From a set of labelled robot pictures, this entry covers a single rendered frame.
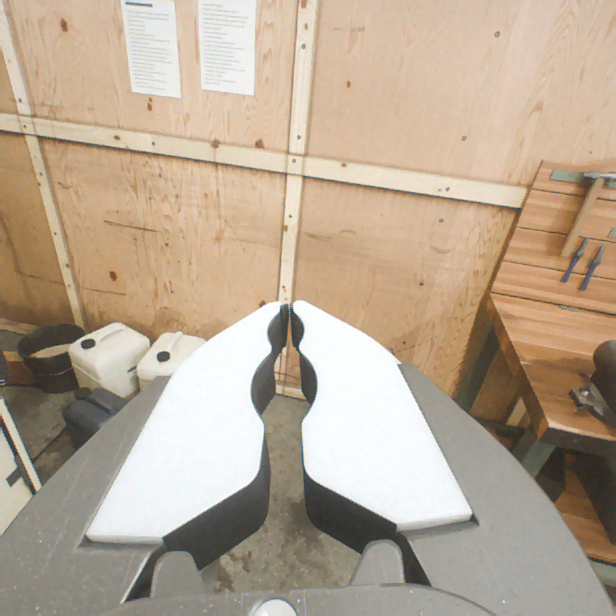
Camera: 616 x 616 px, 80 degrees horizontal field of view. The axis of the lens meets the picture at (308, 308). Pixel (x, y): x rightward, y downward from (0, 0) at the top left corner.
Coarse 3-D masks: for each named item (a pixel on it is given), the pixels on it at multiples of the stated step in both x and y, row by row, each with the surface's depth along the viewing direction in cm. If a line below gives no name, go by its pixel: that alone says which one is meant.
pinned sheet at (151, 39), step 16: (128, 0) 133; (144, 0) 132; (160, 0) 131; (128, 16) 136; (144, 16) 134; (160, 16) 133; (128, 32) 138; (144, 32) 137; (160, 32) 136; (128, 48) 141; (144, 48) 140; (160, 48) 138; (176, 48) 137; (144, 64) 142; (160, 64) 141; (176, 64) 140; (144, 80) 145; (160, 80) 144; (176, 80) 143; (176, 96) 146
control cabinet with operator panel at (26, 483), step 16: (0, 400) 88; (0, 416) 90; (0, 432) 92; (16, 432) 95; (0, 448) 93; (16, 448) 96; (0, 464) 94; (16, 464) 99; (0, 480) 94; (16, 480) 99; (32, 480) 103; (0, 496) 95; (16, 496) 101; (32, 496) 107; (0, 512) 96; (16, 512) 102; (0, 528) 97
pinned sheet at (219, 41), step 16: (208, 0) 128; (224, 0) 127; (240, 0) 126; (208, 16) 130; (224, 16) 129; (240, 16) 128; (208, 32) 133; (224, 32) 132; (240, 32) 131; (208, 48) 135; (224, 48) 134; (240, 48) 133; (208, 64) 138; (224, 64) 136; (240, 64) 135; (208, 80) 140; (224, 80) 139; (240, 80) 138
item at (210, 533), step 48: (240, 336) 10; (192, 384) 9; (240, 384) 9; (144, 432) 8; (192, 432) 8; (240, 432) 8; (144, 480) 7; (192, 480) 7; (240, 480) 7; (96, 528) 6; (144, 528) 6; (192, 528) 6; (240, 528) 7
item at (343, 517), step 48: (336, 336) 10; (336, 384) 9; (384, 384) 9; (336, 432) 7; (384, 432) 7; (336, 480) 7; (384, 480) 7; (432, 480) 6; (336, 528) 7; (384, 528) 6
